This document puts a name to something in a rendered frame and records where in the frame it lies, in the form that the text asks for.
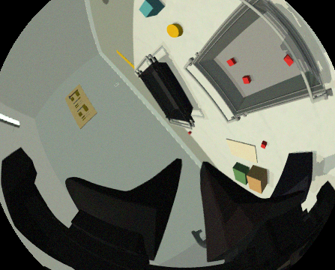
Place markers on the brown rectangular block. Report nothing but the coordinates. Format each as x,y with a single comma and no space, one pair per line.
257,178

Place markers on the yellow short cylinder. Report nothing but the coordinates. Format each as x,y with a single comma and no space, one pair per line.
174,30

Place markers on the small teal block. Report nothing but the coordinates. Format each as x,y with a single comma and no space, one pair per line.
151,7

